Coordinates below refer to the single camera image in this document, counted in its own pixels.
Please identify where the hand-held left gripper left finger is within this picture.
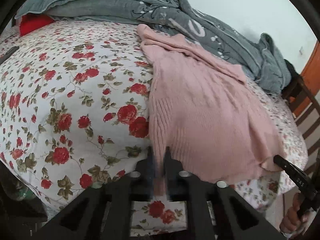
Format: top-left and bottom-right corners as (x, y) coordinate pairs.
(42, 152), (156, 240)

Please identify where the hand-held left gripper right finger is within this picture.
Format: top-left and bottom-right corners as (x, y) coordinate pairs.
(163, 146), (285, 240)

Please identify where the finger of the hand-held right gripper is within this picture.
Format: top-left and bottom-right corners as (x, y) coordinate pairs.
(273, 154), (306, 179)

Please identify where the pink knitted sweater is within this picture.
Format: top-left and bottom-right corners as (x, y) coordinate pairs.
(137, 24), (285, 196)

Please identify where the person's right hand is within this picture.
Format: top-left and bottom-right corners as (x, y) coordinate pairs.
(279, 192), (316, 236)

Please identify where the wooden bed footboard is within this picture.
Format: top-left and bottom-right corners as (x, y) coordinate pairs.
(281, 62), (320, 178)

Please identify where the dark cloth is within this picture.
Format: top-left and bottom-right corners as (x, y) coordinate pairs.
(284, 59), (300, 80)

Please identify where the orange wooden door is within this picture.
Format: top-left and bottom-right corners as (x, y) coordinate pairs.
(291, 40), (320, 117)

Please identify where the floral bed sheet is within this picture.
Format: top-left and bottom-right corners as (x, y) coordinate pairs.
(0, 20), (308, 230)

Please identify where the green object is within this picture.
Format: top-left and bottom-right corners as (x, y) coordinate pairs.
(15, 186), (38, 202)

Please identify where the grey printed blanket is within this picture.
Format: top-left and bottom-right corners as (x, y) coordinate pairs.
(14, 0), (292, 94)

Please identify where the dark flat device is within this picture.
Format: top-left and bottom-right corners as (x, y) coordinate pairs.
(0, 46), (20, 65)

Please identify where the red pillow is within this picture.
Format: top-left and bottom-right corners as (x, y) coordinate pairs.
(19, 14), (55, 36)

